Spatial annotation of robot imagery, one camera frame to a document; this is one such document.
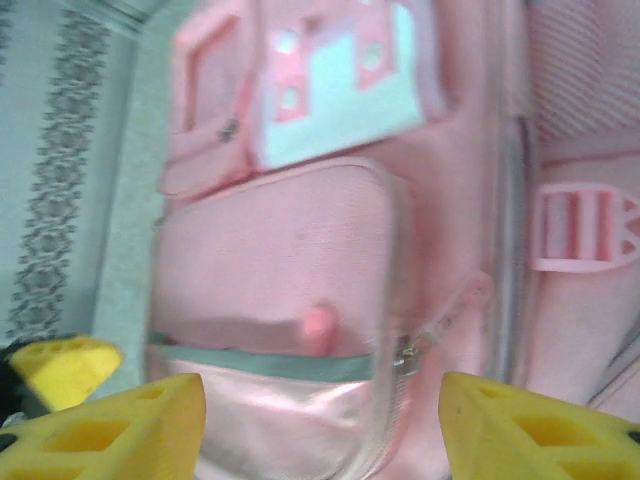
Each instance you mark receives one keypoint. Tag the pink backpack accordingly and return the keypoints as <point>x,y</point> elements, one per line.
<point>275,250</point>

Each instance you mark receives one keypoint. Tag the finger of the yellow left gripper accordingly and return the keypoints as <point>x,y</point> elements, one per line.
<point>65,370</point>

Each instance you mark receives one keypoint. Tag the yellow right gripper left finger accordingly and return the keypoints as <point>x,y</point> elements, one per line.
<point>175,400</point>

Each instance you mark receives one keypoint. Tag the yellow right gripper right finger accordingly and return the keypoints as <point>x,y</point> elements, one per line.
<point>465,410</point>

